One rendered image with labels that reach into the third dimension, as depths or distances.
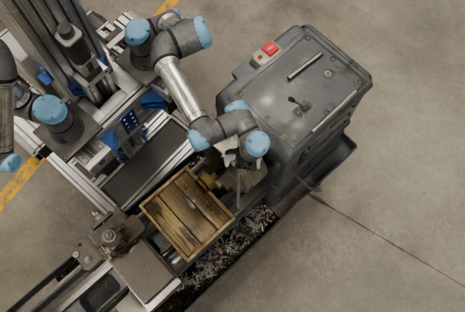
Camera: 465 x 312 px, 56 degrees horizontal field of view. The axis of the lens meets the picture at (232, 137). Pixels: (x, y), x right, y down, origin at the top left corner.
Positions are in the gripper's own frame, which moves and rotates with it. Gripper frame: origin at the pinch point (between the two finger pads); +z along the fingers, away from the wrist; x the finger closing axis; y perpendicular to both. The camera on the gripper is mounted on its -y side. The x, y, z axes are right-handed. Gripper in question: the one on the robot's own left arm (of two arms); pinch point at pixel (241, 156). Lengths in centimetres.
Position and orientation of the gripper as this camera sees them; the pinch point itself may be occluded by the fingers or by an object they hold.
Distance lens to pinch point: 169.0
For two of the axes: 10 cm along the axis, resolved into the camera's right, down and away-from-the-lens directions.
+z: -1.4, 2.3, 9.6
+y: -0.4, 9.7, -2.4
